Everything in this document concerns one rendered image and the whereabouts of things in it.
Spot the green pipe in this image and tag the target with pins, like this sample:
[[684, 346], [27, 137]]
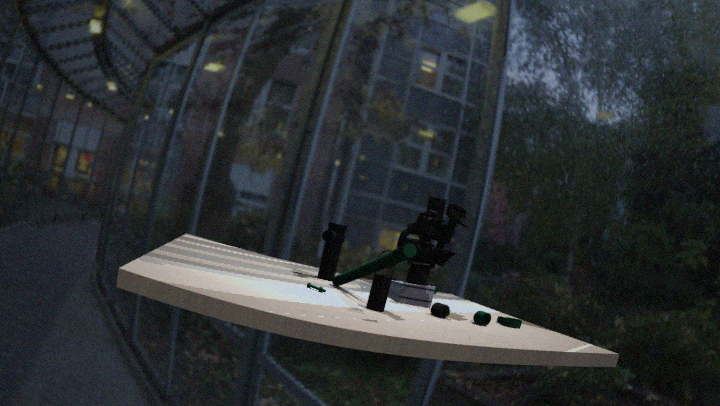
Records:
[[391, 258]]

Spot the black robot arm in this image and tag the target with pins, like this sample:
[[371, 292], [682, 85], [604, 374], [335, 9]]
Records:
[[426, 223]]

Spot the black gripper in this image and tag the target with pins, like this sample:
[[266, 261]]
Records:
[[444, 232]]

